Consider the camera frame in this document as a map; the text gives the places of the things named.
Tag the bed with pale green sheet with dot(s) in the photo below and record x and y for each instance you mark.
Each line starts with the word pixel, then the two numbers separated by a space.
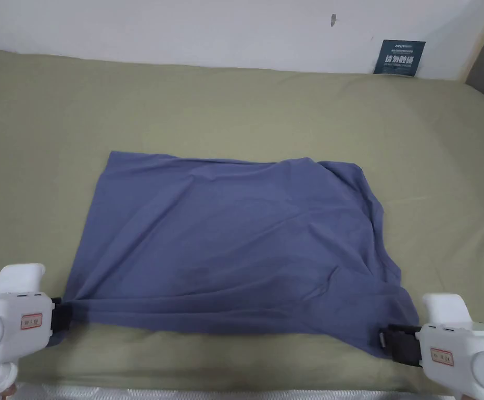
pixel 233 108

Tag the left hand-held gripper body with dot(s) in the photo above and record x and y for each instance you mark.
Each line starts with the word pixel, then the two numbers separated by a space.
pixel 13 308

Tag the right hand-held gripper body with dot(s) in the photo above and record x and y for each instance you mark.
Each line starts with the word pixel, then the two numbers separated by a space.
pixel 458 346

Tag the dark blue printed card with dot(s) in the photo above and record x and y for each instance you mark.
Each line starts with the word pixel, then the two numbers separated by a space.
pixel 399 58

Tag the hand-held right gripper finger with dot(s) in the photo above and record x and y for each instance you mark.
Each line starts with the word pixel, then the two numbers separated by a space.
pixel 382 339

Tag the blue shirt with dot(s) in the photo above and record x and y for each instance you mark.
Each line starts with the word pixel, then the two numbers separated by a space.
pixel 233 250

